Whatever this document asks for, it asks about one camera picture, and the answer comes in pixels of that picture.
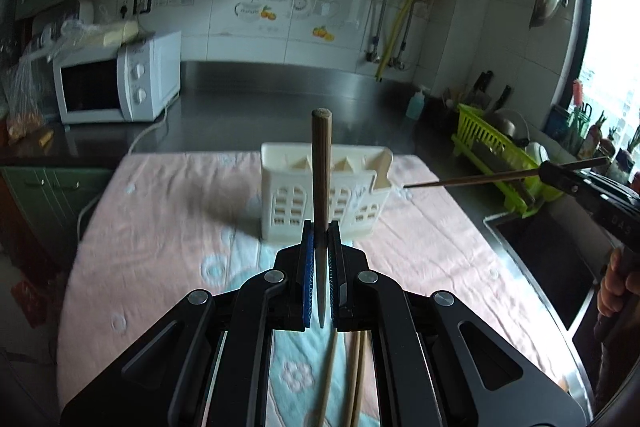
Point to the pink and blue towel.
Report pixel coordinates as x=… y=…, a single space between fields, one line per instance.
x=175 y=227

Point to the white microwave oven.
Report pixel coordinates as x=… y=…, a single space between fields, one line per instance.
x=90 y=92

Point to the pink bottle brush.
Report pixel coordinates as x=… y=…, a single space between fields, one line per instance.
x=578 y=92

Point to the clear plastic bag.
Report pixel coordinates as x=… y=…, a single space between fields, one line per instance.
x=100 y=34

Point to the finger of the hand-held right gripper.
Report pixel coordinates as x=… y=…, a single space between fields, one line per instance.
x=557 y=174

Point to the steel sink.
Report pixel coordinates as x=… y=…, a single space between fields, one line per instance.
x=540 y=252

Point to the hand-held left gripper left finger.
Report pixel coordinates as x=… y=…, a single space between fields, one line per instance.
x=306 y=277

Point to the wooden chopstick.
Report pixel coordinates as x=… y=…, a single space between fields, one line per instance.
x=321 y=167
x=475 y=179
x=360 y=387
x=326 y=382
x=351 y=382

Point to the green dish rack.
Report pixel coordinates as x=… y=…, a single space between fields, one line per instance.
x=482 y=142

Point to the person's right hand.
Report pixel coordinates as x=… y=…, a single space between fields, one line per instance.
x=612 y=287

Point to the plastic bag of orange food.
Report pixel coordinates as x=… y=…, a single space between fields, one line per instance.
x=22 y=117

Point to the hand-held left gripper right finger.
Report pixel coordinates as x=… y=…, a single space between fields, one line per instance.
x=334 y=277

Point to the green lower cabinet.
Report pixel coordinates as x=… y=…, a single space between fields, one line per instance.
x=40 y=197

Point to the cream plastic utensil holder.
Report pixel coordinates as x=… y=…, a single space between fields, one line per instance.
x=280 y=177

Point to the steel bowl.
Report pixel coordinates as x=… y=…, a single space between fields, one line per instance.
x=505 y=123

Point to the blue soap bottle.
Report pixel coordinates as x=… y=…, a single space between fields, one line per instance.
x=416 y=106

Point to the black wall socket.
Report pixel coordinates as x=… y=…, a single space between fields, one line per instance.
x=142 y=3

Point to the person's right forearm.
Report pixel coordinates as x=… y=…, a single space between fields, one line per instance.
x=617 y=372

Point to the orange fruit wall sticker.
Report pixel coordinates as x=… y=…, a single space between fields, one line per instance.
x=270 y=12

